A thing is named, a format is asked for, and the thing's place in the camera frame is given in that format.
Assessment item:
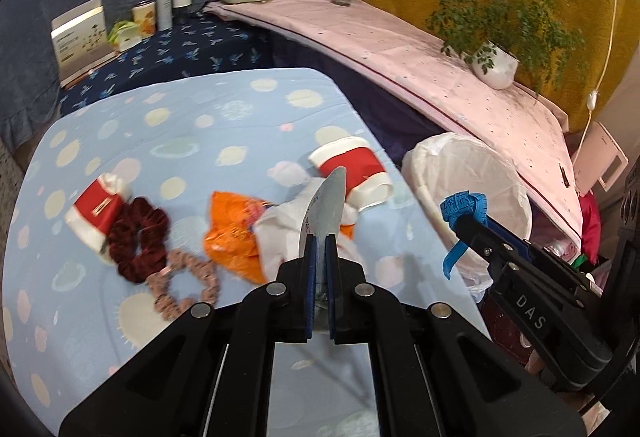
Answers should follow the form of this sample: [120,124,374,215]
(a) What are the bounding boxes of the small red white paper cup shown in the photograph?
[64,173,131,264]

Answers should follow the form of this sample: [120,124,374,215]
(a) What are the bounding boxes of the potted green plant white pot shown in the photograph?
[425,0,588,94]

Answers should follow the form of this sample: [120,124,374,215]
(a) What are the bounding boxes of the orange snack wrapper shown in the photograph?
[203,191,272,285]

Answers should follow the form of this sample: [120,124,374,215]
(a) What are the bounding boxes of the white tissue cloth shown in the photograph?
[252,177,364,282]

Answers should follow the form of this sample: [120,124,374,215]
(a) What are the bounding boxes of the pink dotted scrunchie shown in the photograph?
[145,249,220,321]

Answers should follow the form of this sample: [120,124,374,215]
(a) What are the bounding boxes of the light blue planet tablecloth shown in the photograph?
[2,69,483,431]

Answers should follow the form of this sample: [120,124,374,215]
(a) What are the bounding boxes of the navy floral cloth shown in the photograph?
[60,14,273,116]

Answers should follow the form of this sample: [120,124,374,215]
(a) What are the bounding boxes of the white tall bottle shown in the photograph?
[155,0,172,31]

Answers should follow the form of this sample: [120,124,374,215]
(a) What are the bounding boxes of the yellow small box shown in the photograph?
[131,1,156,38]

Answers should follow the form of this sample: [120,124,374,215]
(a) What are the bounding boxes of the black hair clip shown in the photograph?
[559,163,570,188]

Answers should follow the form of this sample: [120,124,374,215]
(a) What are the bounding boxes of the white power cord switch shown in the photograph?
[572,0,622,158]

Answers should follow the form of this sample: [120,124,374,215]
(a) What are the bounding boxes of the dark red velvet scrunchie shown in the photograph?
[106,197,169,284]

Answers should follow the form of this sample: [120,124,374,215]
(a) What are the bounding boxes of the green white small packet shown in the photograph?
[107,20,142,53]

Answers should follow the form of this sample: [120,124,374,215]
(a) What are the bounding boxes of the red cloth pile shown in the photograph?
[578,191,602,265]

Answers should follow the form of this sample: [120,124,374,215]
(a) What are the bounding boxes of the large red white paper cup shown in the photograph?
[309,136,394,211]

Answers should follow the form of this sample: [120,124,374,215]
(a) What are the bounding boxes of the white lined trash bin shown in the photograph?
[401,133,533,303]

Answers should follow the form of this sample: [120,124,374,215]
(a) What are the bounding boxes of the pink bed sheet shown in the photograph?
[204,0,582,245]

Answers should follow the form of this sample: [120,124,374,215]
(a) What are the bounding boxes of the blue tape scrap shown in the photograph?
[440,191,488,279]

